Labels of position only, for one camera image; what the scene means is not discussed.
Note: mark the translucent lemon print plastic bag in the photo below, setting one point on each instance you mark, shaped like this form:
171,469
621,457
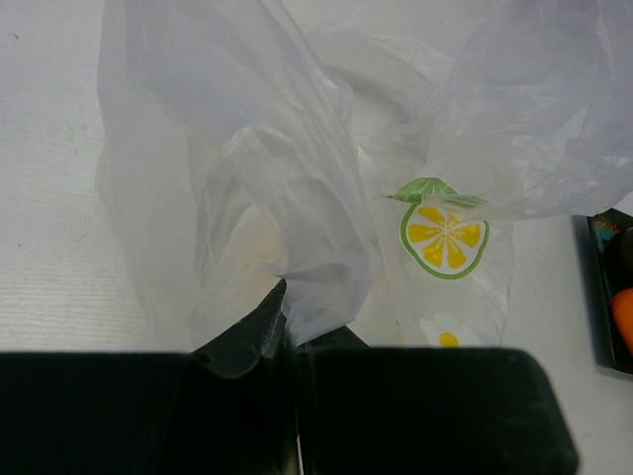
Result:
374,155

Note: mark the orange fake fruit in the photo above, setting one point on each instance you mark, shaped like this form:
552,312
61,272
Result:
622,311

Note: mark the black teal square plate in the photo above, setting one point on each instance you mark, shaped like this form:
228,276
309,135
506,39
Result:
602,281

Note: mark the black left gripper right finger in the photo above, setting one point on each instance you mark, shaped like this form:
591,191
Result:
392,410

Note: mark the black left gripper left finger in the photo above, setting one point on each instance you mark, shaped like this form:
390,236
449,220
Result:
224,408

